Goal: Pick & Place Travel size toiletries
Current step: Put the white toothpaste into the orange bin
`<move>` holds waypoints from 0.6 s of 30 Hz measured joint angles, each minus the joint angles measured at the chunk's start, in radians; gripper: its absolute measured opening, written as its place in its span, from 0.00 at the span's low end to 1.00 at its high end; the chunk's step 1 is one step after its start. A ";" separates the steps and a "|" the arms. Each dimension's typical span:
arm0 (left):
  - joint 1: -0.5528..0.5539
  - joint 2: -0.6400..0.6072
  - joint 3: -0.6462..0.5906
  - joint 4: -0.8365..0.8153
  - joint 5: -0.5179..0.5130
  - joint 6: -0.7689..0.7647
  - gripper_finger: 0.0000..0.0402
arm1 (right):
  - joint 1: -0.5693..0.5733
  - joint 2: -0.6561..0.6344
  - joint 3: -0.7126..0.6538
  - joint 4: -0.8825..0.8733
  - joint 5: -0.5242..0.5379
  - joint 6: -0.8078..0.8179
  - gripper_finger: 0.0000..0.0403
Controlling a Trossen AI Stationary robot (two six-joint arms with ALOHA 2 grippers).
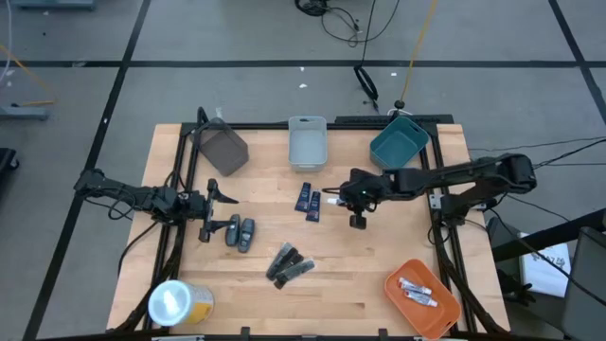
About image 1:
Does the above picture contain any dark grey oval razor case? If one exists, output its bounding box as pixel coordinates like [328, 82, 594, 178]
[236, 217, 257, 254]
[224, 213, 241, 247]

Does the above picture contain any thin black floor cable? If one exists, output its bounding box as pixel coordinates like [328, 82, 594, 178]
[468, 135, 606, 153]

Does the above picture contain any black diagonal beam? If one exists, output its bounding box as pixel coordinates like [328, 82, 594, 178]
[491, 207, 606, 264]

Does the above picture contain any black hanging cable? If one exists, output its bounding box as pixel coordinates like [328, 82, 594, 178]
[361, 0, 377, 65]

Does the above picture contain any light grey plastic bin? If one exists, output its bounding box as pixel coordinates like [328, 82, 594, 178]
[287, 116, 329, 172]

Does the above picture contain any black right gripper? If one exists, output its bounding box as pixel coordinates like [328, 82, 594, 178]
[321, 167, 397, 232]

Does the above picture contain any black comb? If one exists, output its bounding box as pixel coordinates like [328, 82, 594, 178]
[273, 258, 316, 291]
[264, 242, 295, 280]
[267, 249, 306, 281]

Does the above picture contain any tangled black floor cable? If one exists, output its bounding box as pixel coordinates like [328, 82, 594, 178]
[294, 0, 401, 48]

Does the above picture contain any black object on floor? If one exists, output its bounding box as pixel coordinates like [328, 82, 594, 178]
[0, 147, 20, 190]

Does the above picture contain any black aluminium table frame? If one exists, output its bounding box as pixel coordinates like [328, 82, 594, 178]
[106, 113, 510, 341]

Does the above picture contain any grey flat bar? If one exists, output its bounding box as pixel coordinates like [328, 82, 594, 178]
[0, 104, 51, 122]

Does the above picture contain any teal plastic bin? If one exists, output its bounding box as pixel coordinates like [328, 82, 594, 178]
[368, 116, 430, 171]

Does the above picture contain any grey floor object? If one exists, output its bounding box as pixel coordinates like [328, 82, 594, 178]
[9, 0, 96, 11]

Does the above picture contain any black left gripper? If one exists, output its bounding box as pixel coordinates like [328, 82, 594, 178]
[182, 178, 240, 244]

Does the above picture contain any white yellow wipes canister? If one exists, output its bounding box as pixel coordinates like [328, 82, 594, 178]
[147, 278, 216, 328]

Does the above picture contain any thick black floor cable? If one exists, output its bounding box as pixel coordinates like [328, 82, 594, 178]
[532, 139, 606, 170]

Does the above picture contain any orange plastic bin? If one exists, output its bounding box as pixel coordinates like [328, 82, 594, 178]
[383, 258, 462, 341]

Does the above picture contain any black strap loop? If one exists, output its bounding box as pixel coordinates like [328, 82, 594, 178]
[353, 64, 380, 114]

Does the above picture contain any dark translucent plastic bin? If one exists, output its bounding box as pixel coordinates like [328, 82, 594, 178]
[191, 117, 250, 178]

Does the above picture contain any yellow hanging cable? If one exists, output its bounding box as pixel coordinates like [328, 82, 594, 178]
[400, 0, 437, 103]

